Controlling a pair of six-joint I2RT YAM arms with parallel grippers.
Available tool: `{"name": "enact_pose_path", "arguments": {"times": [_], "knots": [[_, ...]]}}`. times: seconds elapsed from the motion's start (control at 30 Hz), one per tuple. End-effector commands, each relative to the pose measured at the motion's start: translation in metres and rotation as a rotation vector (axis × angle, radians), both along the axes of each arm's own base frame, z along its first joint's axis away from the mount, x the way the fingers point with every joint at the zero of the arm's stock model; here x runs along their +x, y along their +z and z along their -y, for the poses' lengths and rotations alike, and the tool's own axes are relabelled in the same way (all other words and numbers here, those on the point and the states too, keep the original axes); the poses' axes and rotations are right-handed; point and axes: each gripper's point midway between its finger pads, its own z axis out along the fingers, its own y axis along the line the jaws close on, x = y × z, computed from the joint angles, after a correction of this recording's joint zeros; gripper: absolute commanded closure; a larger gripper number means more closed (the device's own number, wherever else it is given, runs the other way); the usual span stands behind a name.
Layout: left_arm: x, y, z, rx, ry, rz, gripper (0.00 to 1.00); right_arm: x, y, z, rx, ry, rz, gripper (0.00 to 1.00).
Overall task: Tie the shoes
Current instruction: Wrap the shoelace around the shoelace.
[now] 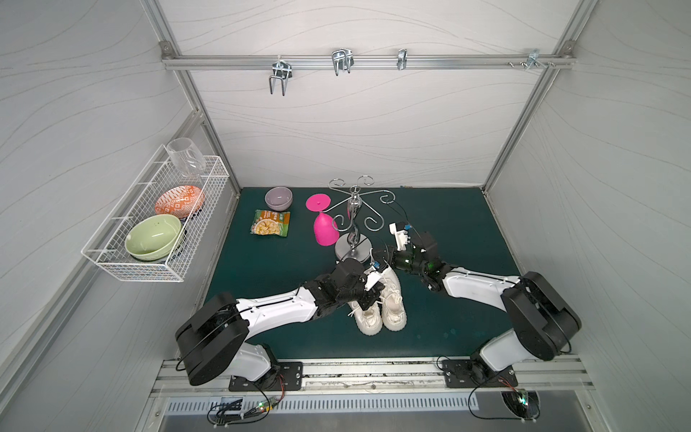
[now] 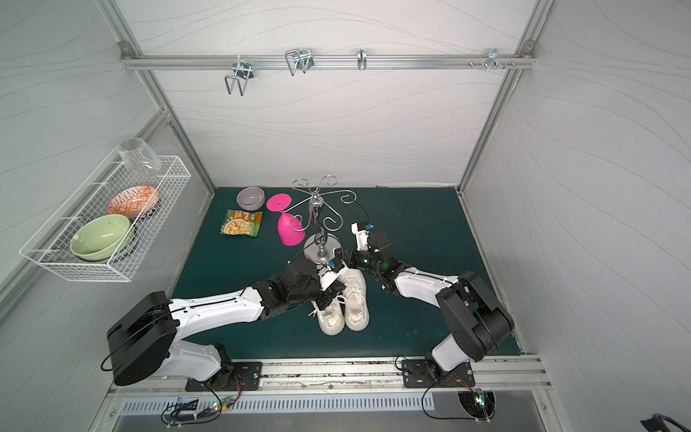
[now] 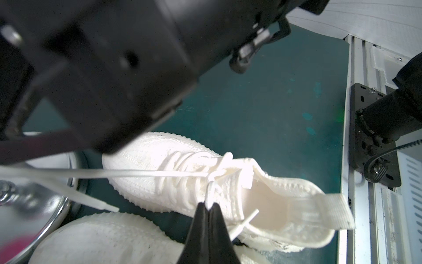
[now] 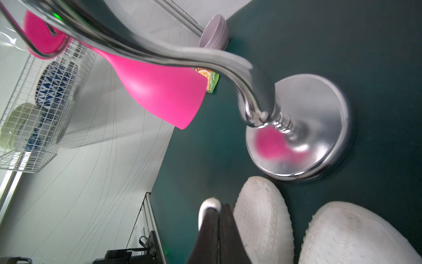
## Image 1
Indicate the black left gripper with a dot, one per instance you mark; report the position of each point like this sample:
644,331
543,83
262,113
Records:
362,289

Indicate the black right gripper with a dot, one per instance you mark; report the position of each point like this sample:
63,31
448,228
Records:
402,258

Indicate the white knit sneaker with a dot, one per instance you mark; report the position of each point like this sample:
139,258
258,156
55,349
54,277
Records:
368,321
392,307

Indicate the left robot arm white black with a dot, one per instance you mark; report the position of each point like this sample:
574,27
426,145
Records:
216,337

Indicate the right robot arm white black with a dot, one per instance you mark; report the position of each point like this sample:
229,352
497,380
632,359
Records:
542,323

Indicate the chrome glass holder stand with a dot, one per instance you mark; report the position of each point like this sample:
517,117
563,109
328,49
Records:
352,212

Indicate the pink plastic wine glass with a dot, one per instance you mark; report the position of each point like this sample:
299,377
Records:
323,227

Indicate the green dark table mat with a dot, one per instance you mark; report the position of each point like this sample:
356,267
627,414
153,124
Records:
460,221

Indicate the green snack packet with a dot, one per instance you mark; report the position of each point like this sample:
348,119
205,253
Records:
271,223

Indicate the lilac ceramic bowl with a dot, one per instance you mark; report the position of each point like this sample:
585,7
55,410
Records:
279,199

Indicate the orange patterned bowl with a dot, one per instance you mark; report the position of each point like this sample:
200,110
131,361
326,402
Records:
181,201

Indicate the small metal hook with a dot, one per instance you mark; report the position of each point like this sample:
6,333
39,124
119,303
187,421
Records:
402,59

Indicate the green ceramic bowl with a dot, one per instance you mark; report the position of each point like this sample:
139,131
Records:
154,238

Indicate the clear drinking glass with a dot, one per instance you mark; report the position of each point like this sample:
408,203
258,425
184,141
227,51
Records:
186,157

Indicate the metal double hook middle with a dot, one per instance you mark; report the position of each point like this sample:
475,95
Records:
342,61

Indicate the metal double hook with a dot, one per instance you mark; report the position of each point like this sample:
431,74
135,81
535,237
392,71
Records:
342,61
282,72

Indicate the metal double hook left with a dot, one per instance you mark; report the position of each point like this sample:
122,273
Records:
282,72

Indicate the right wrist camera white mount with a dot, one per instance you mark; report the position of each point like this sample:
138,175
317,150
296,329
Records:
401,233

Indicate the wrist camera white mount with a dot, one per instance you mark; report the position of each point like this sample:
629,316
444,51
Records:
373,280
401,233

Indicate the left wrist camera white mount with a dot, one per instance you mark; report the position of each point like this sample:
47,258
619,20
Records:
373,280

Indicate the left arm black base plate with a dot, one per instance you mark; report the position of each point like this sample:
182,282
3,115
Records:
270,376

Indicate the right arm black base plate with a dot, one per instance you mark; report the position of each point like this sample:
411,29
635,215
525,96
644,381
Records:
469,374

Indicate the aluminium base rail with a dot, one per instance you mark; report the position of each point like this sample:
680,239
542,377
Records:
380,375

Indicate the white wire wall basket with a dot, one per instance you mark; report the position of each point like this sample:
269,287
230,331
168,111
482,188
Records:
106,248

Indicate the metal hook bracket right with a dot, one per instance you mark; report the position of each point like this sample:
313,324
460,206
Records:
532,61

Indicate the aluminium crossbar rail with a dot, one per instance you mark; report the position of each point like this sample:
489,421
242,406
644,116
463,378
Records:
416,61

